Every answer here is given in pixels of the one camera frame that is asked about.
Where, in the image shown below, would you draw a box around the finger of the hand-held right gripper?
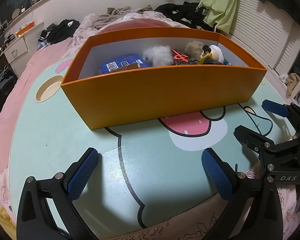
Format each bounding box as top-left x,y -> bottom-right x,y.
262,99 -> 300,138
234,125 -> 274,164

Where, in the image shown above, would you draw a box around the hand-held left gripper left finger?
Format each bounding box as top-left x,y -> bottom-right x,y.
16,147 -> 99,240

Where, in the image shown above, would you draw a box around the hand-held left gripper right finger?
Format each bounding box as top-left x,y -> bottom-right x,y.
201,147 -> 283,240

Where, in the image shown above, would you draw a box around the doll with white helmet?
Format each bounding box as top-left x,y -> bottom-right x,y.
199,44 -> 225,64

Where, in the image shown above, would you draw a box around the orange cardboard box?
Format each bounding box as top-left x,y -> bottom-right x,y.
61,27 -> 267,130

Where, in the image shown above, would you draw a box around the brown fur ball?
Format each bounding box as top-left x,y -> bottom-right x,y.
184,41 -> 207,59

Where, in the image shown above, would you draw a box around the dark box with red cross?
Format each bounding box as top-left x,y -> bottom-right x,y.
171,49 -> 198,65

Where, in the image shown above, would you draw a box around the brown card box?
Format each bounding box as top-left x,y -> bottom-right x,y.
115,63 -> 141,72

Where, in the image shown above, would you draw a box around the white fur ball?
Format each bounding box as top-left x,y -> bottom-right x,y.
142,44 -> 174,67

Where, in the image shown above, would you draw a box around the blue tin box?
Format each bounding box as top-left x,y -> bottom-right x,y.
101,53 -> 151,75

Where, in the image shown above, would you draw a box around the mint cartoon printed desktop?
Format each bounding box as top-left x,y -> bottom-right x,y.
9,47 -> 297,230

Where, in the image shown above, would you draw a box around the beige cloth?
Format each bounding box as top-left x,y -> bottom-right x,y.
286,72 -> 300,96

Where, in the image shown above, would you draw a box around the pink floral quilt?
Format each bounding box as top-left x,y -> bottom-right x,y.
0,160 -> 300,240

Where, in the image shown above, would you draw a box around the white slatted wardrobe doors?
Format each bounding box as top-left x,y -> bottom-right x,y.
230,0 -> 300,70

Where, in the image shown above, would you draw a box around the yellow cloth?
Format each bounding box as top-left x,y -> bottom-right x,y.
0,205 -> 17,240

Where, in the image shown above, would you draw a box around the green hanging garment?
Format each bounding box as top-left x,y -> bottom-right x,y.
199,0 -> 239,34

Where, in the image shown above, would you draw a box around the black clothes pile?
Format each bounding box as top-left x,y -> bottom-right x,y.
154,2 -> 217,32

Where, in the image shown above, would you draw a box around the white nightstand with drawer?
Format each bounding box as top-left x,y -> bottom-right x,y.
4,36 -> 29,65

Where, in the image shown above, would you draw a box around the black clothes with striped cuff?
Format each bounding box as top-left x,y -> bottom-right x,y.
37,19 -> 81,48

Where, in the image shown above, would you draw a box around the rumpled light pink blanket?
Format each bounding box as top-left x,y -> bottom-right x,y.
67,5 -> 190,53

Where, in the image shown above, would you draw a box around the small orange storage box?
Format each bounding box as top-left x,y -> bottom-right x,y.
15,23 -> 36,37

